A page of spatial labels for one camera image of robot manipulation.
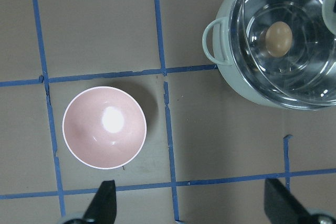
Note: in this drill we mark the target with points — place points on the pink bowl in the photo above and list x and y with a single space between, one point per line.
104 127

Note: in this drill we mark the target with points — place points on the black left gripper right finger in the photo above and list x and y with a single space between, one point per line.
281 206

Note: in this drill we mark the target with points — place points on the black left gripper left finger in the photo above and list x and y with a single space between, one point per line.
103 207

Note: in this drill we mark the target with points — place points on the light green steel pot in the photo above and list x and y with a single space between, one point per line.
224 44

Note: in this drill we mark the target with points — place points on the brown egg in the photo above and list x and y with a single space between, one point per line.
278 39

